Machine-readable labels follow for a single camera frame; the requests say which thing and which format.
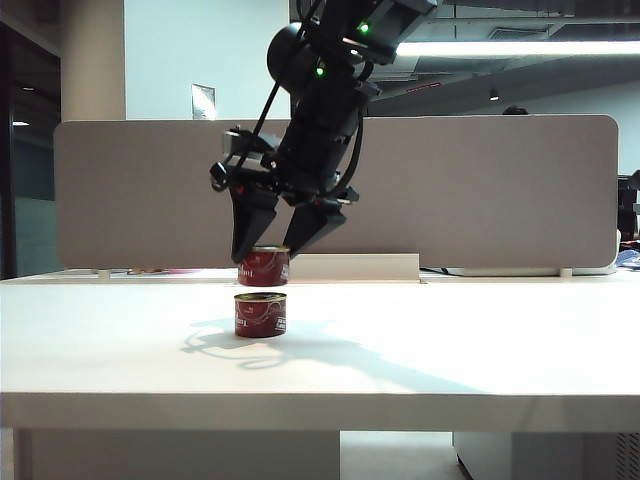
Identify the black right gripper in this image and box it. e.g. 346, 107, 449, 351
208, 120, 361, 265

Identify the dark office chair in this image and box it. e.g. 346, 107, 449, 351
616, 169, 640, 246

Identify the red tomato paste can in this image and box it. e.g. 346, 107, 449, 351
233, 292, 289, 339
238, 244, 293, 287

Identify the thick black gripper cable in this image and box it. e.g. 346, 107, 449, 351
329, 84, 370, 195

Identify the thin black camera cable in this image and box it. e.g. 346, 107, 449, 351
228, 79, 284, 174

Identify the grey fabric desk divider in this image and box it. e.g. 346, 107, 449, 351
53, 114, 620, 272

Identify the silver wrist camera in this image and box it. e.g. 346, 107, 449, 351
219, 126, 281, 170

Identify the white desk support panel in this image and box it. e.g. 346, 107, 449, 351
14, 429, 342, 480

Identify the long ceiling light strip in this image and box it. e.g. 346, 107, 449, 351
393, 40, 640, 57

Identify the framed wall poster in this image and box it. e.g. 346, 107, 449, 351
190, 83, 217, 122

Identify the ceiling air vent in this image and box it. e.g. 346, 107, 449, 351
487, 25, 554, 42

